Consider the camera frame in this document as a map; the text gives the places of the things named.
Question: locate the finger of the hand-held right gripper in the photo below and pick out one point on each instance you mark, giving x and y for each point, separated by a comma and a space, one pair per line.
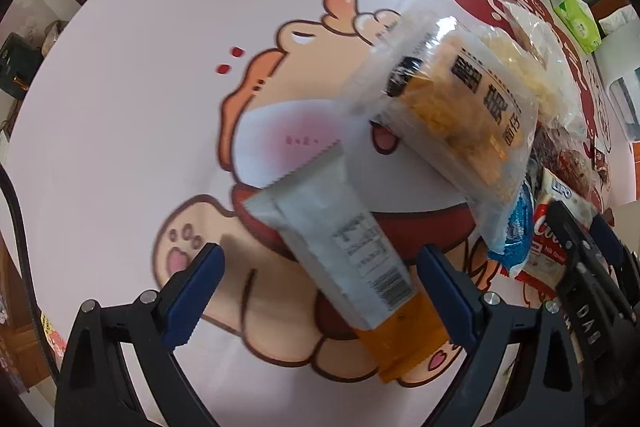
570, 227
607, 237

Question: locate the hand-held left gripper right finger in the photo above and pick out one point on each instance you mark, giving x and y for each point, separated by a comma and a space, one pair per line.
445, 287

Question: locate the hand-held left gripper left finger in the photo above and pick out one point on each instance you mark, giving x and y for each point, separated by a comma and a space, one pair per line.
197, 287

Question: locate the red and white bread packet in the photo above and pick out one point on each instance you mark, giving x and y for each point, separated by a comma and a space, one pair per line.
545, 227

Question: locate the blue snack packet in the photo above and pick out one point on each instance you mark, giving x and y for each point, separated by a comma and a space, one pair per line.
517, 232

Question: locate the silver and orange snack packet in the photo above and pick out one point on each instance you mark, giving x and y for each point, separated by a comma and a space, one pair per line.
340, 232

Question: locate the clear packet of yellow puffs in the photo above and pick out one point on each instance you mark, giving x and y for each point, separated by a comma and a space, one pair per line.
450, 107

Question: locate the clear packet of pale puffs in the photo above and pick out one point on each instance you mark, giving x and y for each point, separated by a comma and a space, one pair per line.
545, 57

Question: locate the white countertop cabinet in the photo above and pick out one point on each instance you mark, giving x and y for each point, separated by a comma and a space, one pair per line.
622, 57

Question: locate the green tissue box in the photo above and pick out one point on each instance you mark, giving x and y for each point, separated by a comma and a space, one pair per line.
575, 14

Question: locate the black crate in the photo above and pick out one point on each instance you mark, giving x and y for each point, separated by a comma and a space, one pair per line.
17, 62

